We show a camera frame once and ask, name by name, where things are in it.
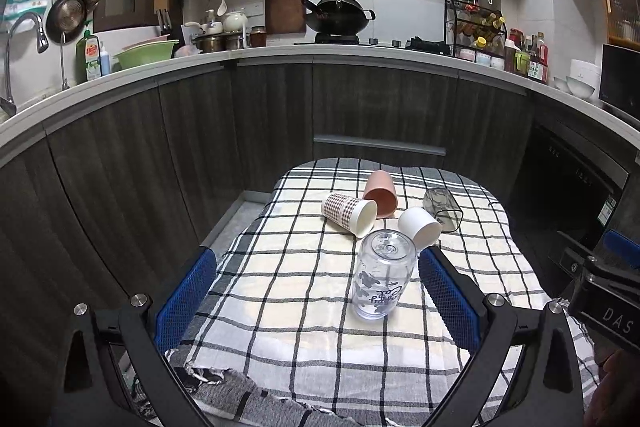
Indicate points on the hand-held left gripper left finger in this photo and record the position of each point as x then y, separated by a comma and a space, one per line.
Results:
185, 302

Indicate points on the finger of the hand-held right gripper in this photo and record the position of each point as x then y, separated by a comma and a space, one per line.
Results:
622, 248
575, 259

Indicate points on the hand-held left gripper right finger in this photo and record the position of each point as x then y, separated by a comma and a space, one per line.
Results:
450, 302

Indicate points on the clear printed plastic cup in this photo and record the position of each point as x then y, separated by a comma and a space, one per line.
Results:
382, 277

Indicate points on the white cup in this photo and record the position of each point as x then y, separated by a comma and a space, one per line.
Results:
419, 227

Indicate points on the dark glass cup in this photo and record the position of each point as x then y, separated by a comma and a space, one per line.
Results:
442, 207

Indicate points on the pink cup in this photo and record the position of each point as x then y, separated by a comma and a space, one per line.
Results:
381, 199

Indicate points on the checkered paper cup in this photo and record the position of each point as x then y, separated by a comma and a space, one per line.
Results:
347, 213

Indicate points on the person's right hand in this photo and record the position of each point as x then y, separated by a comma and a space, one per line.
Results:
614, 384

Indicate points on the built-in black dishwasher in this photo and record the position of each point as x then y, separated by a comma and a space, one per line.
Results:
560, 187

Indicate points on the black white plaid tablecloth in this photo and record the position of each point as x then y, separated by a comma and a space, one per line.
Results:
300, 257

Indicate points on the large white bowl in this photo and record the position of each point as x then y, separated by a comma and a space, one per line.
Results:
580, 89

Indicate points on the black microwave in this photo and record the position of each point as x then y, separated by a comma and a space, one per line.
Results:
620, 82

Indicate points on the small white bowl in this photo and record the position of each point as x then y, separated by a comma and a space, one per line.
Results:
560, 84

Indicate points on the red label sauce bottle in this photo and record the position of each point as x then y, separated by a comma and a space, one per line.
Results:
538, 67

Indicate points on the green mug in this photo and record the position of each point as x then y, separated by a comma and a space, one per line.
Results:
522, 63

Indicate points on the dark sauce bottle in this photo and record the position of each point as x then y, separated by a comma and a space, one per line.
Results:
511, 57

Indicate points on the wooden shelf cabinet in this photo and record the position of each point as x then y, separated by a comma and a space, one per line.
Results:
622, 12

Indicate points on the green basin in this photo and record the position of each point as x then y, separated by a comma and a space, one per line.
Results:
145, 56

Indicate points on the blue bottle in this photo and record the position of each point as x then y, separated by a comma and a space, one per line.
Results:
106, 63

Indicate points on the black spice rack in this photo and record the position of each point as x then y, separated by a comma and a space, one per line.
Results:
475, 24

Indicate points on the green dish soap bottle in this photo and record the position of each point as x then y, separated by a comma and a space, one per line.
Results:
89, 59

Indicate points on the steel pot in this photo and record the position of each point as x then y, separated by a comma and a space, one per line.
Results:
220, 43

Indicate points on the pink basin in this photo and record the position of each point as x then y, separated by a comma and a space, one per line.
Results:
145, 43

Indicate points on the small chrome tap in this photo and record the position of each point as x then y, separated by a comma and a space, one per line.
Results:
63, 62

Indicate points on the brown glass jar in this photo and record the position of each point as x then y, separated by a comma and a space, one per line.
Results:
258, 37

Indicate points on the white teapot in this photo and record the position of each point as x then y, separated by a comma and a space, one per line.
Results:
235, 22

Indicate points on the gas stove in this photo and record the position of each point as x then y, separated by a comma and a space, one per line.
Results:
335, 40

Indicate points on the white ladle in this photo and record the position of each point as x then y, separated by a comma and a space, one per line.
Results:
222, 2

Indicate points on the black wok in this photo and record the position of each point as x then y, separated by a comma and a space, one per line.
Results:
340, 19

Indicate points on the hanging steel pan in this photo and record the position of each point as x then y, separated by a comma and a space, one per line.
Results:
65, 19

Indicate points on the dark wooden cutting board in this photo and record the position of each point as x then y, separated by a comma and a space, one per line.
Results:
285, 7

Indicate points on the chrome kitchen faucet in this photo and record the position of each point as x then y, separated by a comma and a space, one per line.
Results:
30, 24

